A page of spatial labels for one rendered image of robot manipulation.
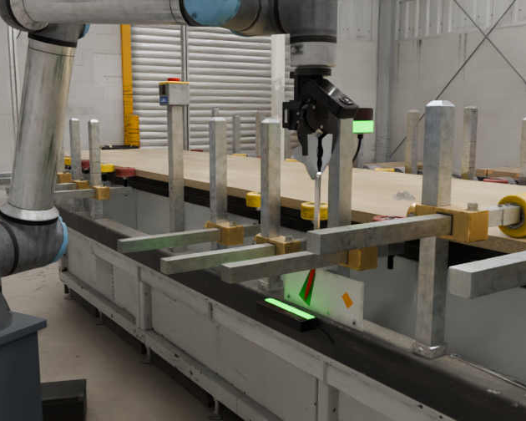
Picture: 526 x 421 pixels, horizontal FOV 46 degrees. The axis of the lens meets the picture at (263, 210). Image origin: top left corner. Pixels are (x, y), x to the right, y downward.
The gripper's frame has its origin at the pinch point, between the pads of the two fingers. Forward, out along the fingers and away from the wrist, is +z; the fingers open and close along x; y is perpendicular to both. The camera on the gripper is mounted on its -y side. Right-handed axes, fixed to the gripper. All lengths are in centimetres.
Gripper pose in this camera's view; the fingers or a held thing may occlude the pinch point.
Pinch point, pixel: (317, 173)
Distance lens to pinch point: 120.4
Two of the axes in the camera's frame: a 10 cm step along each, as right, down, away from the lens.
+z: -0.1, 9.9, 1.6
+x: -8.3, 0.9, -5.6
